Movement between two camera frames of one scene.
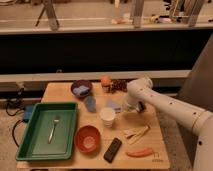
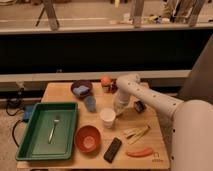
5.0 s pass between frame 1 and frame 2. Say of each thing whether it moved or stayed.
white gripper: moved
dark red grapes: stayed
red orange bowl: stayed
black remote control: stayed
